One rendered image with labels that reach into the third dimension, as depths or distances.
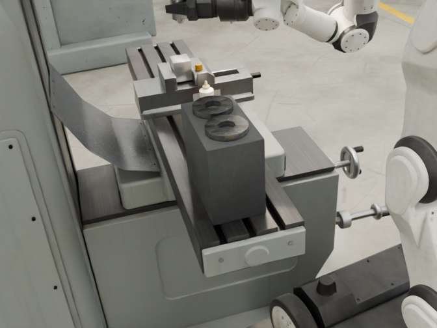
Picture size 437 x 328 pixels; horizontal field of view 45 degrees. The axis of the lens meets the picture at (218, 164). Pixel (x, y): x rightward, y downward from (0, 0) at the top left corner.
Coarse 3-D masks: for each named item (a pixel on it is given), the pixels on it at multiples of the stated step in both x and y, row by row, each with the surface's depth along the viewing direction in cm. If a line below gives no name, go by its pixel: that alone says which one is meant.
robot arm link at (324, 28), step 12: (312, 12) 139; (336, 12) 145; (312, 24) 139; (324, 24) 140; (336, 24) 143; (348, 24) 141; (312, 36) 143; (324, 36) 142; (336, 36) 143; (336, 48) 144
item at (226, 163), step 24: (216, 96) 118; (192, 120) 112; (216, 120) 109; (240, 120) 108; (192, 144) 115; (216, 144) 103; (240, 144) 103; (264, 144) 105; (192, 168) 122; (216, 168) 104; (240, 168) 106; (264, 168) 108; (216, 192) 108; (240, 192) 109; (264, 192) 111; (216, 216) 111; (240, 216) 113
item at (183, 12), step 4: (168, 4) 137; (172, 4) 136; (176, 4) 135; (180, 4) 135; (184, 4) 135; (168, 8) 136; (172, 8) 136; (176, 8) 136; (180, 8) 136; (184, 8) 135; (168, 12) 137; (172, 12) 137; (176, 12) 137; (180, 12) 136; (184, 12) 136
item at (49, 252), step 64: (0, 0) 111; (0, 64) 116; (0, 128) 123; (64, 128) 159; (0, 192) 129; (64, 192) 139; (0, 256) 138; (64, 256) 145; (0, 320) 149; (64, 320) 155
